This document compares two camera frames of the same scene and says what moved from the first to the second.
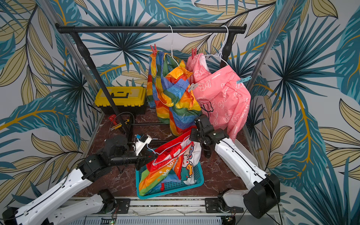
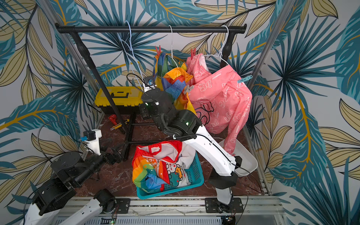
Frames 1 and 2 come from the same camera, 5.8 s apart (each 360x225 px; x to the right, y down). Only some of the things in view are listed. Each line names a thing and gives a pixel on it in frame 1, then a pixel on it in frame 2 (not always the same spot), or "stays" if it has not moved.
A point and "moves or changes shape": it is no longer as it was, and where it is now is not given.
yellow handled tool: (116, 126) stays
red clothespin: (154, 51) moves or changes shape
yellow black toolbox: (126, 100) stays
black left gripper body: (139, 160) to (112, 160)
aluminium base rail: (213, 210) stays
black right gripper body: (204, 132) to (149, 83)
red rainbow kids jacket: (180, 156) moves or changes shape
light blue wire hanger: (157, 138) to (122, 41)
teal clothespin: (243, 79) stays
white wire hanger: (171, 55) stays
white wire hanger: (220, 54) stays
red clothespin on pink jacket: (193, 52) stays
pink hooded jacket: (224, 95) stays
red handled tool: (113, 117) stays
